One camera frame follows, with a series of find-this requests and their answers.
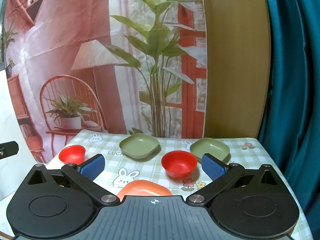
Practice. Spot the printed wall tapestry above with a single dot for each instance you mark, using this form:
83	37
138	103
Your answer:
100	30

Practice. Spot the red bowl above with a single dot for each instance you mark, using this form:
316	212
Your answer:
72	154
179	164

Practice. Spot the wooden panel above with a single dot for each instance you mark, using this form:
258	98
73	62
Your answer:
235	55

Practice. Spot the teal curtain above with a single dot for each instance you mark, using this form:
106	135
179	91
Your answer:
295	80

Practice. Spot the green square plate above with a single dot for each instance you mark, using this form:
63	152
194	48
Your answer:
139	146
209	150

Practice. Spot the orange square plate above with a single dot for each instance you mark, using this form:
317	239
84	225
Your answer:
143	188

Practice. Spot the checked bunny tablecloth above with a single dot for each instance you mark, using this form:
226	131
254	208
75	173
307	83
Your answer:
150	166

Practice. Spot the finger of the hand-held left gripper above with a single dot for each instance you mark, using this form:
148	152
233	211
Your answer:
10	150

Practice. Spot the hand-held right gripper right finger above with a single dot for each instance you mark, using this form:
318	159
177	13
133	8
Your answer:
214	167

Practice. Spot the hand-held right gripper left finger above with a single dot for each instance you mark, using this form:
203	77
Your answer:
93	167

